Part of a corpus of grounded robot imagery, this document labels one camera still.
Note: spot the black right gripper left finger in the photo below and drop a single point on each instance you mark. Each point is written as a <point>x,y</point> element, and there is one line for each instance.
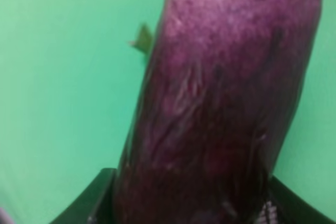
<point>94,204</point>

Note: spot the red grape bunch with leaf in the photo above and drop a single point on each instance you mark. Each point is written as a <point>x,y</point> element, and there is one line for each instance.
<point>143,40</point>

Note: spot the purple eggplant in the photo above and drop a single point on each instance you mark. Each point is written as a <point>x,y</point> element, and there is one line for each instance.
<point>221,88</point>

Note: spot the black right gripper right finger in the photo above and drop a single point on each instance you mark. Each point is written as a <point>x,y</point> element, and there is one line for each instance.
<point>282,205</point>

